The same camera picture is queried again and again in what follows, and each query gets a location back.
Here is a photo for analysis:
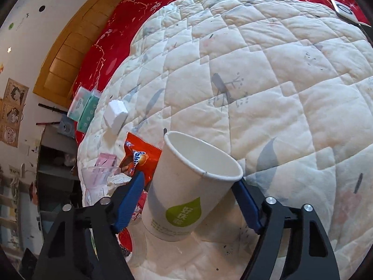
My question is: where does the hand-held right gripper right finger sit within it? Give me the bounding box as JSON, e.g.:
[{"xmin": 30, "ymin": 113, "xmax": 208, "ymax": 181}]
[{"xmin": 231, "ymin": 178, "xmax": 341, "ymax": 280}]

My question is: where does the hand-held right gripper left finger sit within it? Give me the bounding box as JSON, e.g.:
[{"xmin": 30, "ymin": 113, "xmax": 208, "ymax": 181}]
[{"xmin": 32, "ymin": 171, "xmax": 146, "ymax": 280}]

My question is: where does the orange snack wrapper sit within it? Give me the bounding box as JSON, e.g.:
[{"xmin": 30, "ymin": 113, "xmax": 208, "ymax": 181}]
[{"xmin": 121, "ymin": 132, "xmax": 162, "ymax": 193}]

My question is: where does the white paper cup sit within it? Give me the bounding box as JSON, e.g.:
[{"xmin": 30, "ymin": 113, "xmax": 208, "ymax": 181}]
[{"xmin": 141, "ymin": 131, "xmax": 244, "ymax": 242}]

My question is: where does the clear plastic bag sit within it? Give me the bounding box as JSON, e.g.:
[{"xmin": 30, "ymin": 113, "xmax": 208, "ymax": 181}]
[{"xmin": 81, "ymin": 165, "xmax": 131, "ymax": 207}]

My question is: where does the pink packet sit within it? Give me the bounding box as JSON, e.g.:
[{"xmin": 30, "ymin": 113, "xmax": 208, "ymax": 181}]
[{"xmin": 96, "ymin": 152, "xmax": 117, "ymax": 175}]

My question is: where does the green tissue pack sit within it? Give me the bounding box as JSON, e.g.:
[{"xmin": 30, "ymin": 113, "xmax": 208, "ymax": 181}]
[{"xmin": 76, "ymin": 90, "xmax": 102, "ymax": 132}]

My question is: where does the grey blue box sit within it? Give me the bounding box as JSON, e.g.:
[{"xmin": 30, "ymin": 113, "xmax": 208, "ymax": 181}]
[{"xmin": 58, "ymin": 115, "xmax": 77, "ymax": 137}]

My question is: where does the white quilted blanket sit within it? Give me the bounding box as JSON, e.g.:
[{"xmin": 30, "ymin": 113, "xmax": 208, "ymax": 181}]
[{"xmin": 77, "ymin": 0, "xmax": 373, "ymax": 280}]

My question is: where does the white tissue pack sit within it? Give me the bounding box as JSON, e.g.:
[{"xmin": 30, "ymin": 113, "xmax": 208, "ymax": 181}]
[{"xmin": 68, "ymin": 87, "xmax": 92, "ymax": 121}]

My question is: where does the black toy sword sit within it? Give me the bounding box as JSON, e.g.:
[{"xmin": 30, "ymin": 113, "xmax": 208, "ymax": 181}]
[{"xmin": 38, "ymin": 103, "xmax": 70, "ymax": 115}]

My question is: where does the wooden headboard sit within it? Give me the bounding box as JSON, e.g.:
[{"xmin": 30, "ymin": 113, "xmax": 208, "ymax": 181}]
[{"xmin": 33, "ymin": 0, "xmax": 143, "ymax": 108}]

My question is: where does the white flat device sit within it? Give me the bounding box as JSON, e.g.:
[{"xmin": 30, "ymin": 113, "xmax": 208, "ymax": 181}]
[{"xmin": 331, "ymin": 0, "xmax": 369, "ymax": 27}]

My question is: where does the wall poster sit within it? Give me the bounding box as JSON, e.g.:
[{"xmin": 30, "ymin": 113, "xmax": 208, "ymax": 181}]
[
  {"xmin": 1, "ymin": 101, "xmax": 25, "ymax": 126},
  {"xmin": 0, "ymin": 122, "xmax": 20, "ymax": 146},
  {"xmin": 5, "ymin": 78, "xmax": 30, "ymax": 105}
]

